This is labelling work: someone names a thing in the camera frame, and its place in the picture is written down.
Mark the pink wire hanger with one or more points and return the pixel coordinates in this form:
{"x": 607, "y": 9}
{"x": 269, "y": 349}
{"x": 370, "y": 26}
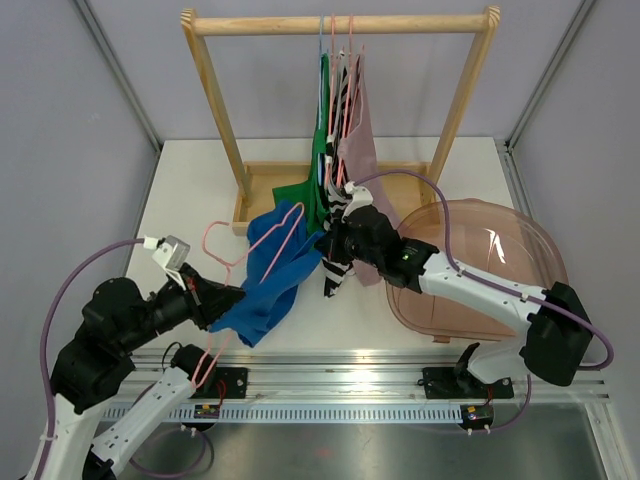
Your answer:
{"x": 270, "y": 235}

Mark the white slotted cable duct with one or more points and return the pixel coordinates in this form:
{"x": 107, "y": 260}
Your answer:
{"x": 280, "y": 413}

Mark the pink tank top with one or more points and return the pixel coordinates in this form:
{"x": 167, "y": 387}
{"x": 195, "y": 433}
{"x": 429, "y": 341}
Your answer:
{"x": 360, "y": 160}

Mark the green tank top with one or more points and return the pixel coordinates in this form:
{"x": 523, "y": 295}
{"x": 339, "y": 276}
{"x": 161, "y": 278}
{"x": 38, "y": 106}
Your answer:
{"x": 310, "y": 192}

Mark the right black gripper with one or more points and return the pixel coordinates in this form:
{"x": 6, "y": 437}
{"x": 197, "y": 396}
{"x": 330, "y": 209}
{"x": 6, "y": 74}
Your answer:
{"x": 331, "y": 244}

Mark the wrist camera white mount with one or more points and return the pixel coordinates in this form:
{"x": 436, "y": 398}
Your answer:
{"x": 360, "y": 197}
{"x": 169, "y": 253}

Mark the blue tank top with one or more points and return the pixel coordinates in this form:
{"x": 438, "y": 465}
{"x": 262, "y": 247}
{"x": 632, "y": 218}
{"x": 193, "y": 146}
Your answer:
{"x": 267, "y": 303}

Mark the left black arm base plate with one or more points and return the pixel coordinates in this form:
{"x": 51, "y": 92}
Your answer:
{"x": 226, "y": 383}

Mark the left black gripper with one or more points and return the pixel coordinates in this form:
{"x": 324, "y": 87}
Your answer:
{"x": 207, "y": 300}

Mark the pink hanger of striped top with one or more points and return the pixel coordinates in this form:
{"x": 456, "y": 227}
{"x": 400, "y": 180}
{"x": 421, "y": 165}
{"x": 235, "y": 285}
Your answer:
{"x": 336, "y": 64}

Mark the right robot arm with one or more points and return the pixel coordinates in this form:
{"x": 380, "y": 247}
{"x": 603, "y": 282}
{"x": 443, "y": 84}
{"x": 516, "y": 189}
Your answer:
{"x": 552, "y": 329}

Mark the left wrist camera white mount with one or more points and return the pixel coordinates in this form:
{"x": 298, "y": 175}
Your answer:
{"x": 169, "y": 253}

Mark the aluminium rail base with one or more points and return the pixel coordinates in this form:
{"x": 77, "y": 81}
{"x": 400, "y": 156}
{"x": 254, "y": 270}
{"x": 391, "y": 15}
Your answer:
{"x": 349, "y": 376}

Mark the black white striped tank top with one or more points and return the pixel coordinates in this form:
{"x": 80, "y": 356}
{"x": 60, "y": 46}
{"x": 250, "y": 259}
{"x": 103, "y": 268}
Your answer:
{"x": 334, "y": 275}

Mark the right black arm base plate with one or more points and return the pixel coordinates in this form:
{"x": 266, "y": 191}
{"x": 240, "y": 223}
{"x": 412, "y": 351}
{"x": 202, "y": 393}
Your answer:
{"x": 446, "y": 383}

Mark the blue wire hanger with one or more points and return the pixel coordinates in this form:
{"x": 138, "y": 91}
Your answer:
{"x": 320, "y": 45}

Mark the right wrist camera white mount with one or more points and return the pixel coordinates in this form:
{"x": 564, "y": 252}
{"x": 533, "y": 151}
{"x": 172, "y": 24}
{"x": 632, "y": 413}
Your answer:
{"x": 360, "y": 197}

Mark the wooden clothes rack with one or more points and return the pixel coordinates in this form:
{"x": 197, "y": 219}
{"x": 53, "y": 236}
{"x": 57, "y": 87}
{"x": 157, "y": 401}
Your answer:
{"x": 256, "y": 180}

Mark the translucent pink plastic basket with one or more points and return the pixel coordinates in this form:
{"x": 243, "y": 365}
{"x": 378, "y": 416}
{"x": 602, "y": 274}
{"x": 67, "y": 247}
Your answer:
{"x": 497, "y": 240}

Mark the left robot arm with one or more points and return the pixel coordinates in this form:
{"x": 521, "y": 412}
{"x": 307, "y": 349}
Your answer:
{"x": 90, "y": 369}

